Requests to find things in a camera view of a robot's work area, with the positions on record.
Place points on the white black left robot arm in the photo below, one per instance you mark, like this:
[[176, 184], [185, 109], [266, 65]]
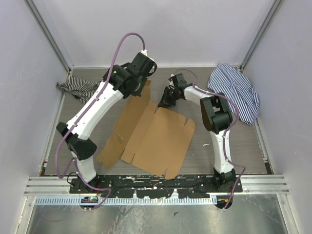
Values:
[[120, 82]]

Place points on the white slotted cable duct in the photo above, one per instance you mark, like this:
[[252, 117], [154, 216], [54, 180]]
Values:
[[92, 200]]

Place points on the aluminium corner post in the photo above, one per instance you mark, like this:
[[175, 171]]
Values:
[[47, 33], [261, 32]]

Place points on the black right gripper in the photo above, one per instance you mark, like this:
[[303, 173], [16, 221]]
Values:
[[165, 102]]

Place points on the black white striped cloth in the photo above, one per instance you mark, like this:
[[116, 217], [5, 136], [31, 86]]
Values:
[[81, 89]]

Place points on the brown cardboard box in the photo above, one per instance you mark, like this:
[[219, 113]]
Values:
[[149, 137]]

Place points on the right aluminium corner post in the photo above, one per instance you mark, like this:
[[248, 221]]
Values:
[[261, 32]]

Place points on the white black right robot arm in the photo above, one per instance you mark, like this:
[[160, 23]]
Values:
[[216, 118]]

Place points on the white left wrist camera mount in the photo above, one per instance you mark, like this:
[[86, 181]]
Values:
[[145, 53]]

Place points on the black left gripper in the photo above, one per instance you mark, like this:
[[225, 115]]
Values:
[[139, 92]]

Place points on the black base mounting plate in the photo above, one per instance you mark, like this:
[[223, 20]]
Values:
[[151, 186]]

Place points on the aluminium rail beam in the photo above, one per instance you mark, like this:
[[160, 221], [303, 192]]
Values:
[[251, 184]]

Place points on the left aluminium corner post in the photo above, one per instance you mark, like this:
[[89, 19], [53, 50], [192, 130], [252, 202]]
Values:
[[47, 33]]

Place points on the blue white striped cloth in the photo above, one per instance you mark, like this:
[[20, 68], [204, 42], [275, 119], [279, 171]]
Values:
[[237, 87]]

